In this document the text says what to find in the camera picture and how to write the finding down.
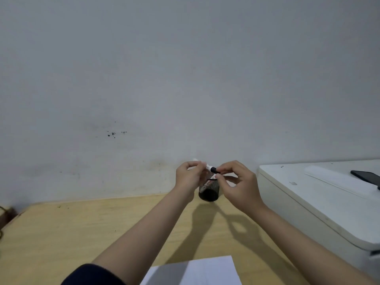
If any person's right hand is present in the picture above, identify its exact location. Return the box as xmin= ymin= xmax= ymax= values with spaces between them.
xmin=214 ymin=160 xmax=265 ymax=216

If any black smartphone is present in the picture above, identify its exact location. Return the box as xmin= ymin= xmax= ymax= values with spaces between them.
xmin=350 ymin=170 xmax=380 ymax=190

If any white marker pen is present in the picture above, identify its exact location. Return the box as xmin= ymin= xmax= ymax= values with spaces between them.
xmin=193 ymin=159 xmax=215 ymax=172

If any white printer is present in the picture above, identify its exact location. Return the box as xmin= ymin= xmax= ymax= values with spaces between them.
xmin=257 ymin=159 xmax=380 ymax=276

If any person's left forearm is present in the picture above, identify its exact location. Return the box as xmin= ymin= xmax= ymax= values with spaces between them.
xmin=92 ymin=187 xmax=195 ymax=285

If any white paper sheet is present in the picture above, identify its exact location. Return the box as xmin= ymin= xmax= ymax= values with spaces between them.
xmin=140 ymin=255 xmax=243 ymax=285

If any dark blue sleeve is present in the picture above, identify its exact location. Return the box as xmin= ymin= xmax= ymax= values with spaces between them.
xmin=61 ymin=263 xmax=126 ymax=285

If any black mesh pen holder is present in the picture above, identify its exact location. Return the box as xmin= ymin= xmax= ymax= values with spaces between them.
xmin=198 ymin=170 xmax=220 ymax=202

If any person's right forearm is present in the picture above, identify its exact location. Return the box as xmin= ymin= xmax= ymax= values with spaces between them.
xmin=251 ymin=203 xmax=380 ymax=285

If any person's left hand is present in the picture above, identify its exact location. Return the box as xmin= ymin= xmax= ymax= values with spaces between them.
xmin=175 ymin=161 xmax=208 ymax=203

